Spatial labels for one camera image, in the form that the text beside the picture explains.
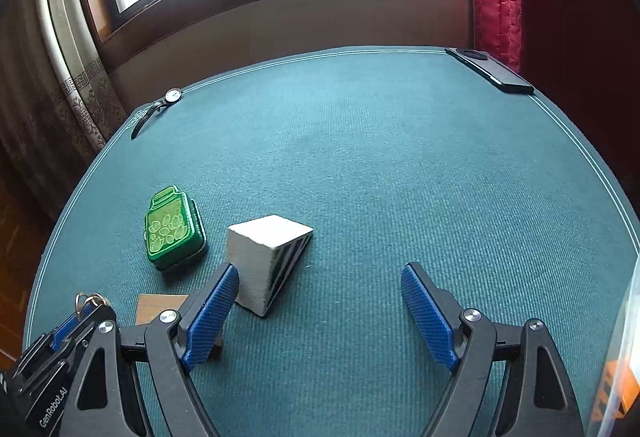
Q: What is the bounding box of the gold metal ornament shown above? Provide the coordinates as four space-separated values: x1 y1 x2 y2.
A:
74 292 111 321

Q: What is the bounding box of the small brown wooden block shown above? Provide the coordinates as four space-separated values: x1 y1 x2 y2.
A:
136 294 188 325

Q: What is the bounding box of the green jar-shaped keychain pouch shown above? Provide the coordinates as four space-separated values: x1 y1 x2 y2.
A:
144 184 207 273

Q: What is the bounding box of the white striped wedge block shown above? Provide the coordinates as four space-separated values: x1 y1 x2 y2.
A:
227 215 314 318

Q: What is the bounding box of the orange striped wedge block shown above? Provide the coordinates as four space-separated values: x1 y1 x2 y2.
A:
590 360 639 422

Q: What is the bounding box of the black remote control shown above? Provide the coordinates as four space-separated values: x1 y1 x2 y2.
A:
445 48 534 96

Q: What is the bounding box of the beige patterned curtain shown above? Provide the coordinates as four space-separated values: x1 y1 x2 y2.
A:
1 0 127 217

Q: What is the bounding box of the wristwatch with black strap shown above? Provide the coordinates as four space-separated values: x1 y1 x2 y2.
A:
130 88 182 139

